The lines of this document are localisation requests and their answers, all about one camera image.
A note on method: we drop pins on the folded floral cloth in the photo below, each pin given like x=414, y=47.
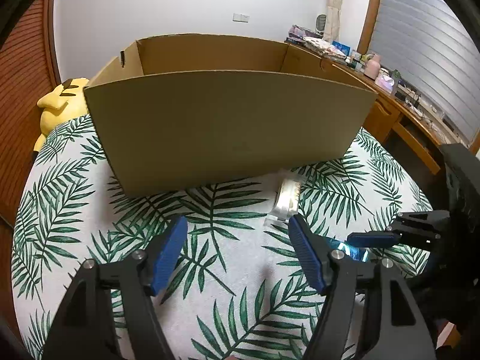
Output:
x=323, y=48

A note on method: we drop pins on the window roller blind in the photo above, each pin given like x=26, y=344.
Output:
x=429, y=46

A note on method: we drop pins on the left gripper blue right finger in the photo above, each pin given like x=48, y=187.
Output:
x=312, y=252

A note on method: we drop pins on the blue foil snack pack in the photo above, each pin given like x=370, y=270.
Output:
x=356, y=253

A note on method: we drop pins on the wooden louvered wardrobe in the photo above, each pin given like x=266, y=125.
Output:
x=29, y=70

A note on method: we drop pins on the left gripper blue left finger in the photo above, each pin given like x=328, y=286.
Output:
x=164, y=253

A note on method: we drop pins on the pink vase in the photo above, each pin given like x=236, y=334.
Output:
x=373, y=66

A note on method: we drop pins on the small white cake pack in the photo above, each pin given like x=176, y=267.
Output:
x=287, y=198

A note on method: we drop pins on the white wall switch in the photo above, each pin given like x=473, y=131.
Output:
x=241, y=18

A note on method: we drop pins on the palm leaf bed cover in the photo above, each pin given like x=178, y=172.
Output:
x=238, y=289

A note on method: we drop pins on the beige floral curtain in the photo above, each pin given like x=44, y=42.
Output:
x=333, y=0

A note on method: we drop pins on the wooden sideboard cabinet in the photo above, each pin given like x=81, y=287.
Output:
x=389, y=118

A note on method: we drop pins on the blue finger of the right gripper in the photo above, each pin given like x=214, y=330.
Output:
x=373, y=239

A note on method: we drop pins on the pink tissue box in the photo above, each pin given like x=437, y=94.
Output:
x=386, y=83

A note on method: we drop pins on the yellow plush toy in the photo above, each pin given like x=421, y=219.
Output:
x=63, y=103

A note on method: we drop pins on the brown cardboard box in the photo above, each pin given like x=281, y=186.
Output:
x=179, y=111

